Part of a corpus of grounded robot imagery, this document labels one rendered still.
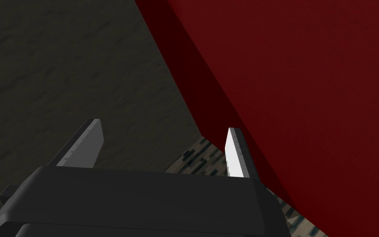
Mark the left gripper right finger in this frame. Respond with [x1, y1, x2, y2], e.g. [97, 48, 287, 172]
[224, 127, 259, 180]

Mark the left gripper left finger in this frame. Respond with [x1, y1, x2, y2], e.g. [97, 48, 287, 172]
[47, 118, 104, 169]

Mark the dark red cupboard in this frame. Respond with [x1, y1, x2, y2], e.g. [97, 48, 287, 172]
[134, 0, 379, 237]

